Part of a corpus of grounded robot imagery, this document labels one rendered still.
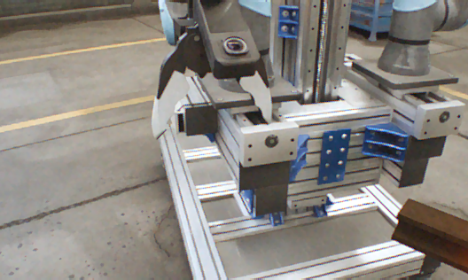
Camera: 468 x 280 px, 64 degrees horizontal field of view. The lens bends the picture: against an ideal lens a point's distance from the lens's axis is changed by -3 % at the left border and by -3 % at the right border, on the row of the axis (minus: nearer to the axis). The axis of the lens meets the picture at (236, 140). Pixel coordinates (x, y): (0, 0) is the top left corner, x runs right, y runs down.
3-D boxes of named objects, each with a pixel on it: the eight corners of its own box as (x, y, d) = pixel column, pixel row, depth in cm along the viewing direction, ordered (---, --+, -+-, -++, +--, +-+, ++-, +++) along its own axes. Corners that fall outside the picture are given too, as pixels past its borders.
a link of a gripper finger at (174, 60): (177, 106, 48) (216, 47, 46) (180, 112, 47) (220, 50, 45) (144, 89, 46) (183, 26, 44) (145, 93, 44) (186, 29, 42)
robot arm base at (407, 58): (367, 63, 119) (372, 31, 115) (407, 59, 123) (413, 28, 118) (398, 78, 107) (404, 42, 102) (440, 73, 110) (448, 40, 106)
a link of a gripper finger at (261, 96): (272, 97, 56) (237, 49, 51) (289, 113, 51) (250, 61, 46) (255, 111, 56) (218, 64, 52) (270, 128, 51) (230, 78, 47)
